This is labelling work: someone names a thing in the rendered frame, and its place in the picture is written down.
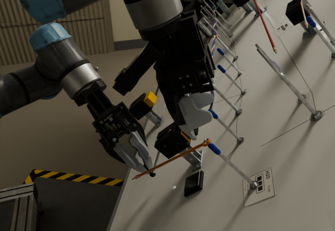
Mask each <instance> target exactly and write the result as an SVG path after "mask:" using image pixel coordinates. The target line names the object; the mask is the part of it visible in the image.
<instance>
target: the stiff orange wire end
mask: <svg viewBox="0 0 335 231"><path fill-rule="evenodd" d="M206 140H207V141H208V142H207V143H206V142H204V141H203V143H201V144H199V145H197V146H195V147H193V148H191V149H189V150H187V151H185V152H183V153H181V154H179V155H177V156H175V157H173V158H171V159H169V160H167V161H165V162H163V163H161V164H159V165H157V166H155V167H153V168H151V169H149V170H147V171H145V172H143V173H141V174H138V175H136V176H135V177H134V178H133V179H132V180H134V179H138V178H140V177H141V176H143V175H145V174H147V173H149V172H151V171H153V170H155V169H157V168H159V167H161V166H163V165H165V164H167V163H169V162H171V161H173V160H175V159H177V158H180V157H182V156H184V155H186V154H188V153H190V152H192V151H194V150H196V149H198V148H200V147H202V146H204V147H206V146H208V145H209V143H210V139H209V138H207V139H206ZM205 143H206V144H205Z"/></svg>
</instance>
